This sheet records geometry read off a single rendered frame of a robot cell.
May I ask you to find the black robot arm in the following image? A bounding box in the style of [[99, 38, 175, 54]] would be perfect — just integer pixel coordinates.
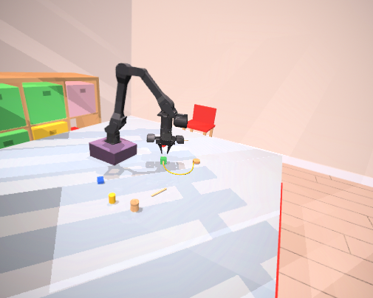
[[104, 63, 188, 146]]

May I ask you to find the blue rectangular bar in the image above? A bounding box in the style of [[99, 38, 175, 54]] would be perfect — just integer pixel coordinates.
[[97, 176, 104, 184]]

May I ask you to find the yellow cylinder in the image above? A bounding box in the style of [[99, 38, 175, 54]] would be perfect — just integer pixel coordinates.
[[109, 193, 115, 204]]

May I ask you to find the green block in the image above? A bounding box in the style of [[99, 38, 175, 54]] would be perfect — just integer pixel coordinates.
[[160, 156, 167, 164]]

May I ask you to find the tan wooden cylinder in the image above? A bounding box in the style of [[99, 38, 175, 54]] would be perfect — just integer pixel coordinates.
[[130, 199, 139, 212]]

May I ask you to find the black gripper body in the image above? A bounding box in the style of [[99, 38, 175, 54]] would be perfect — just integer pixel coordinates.
[[146, 126, 185, 144]]

